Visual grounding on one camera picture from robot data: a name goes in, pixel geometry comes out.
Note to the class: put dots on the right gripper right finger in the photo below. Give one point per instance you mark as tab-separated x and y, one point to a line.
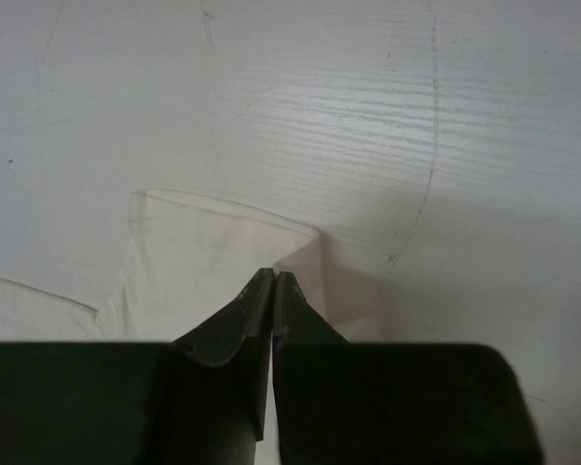
340	402

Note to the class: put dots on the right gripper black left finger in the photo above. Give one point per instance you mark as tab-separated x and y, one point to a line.
199	399

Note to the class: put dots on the white t shirt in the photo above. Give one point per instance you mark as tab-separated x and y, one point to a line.
152	270

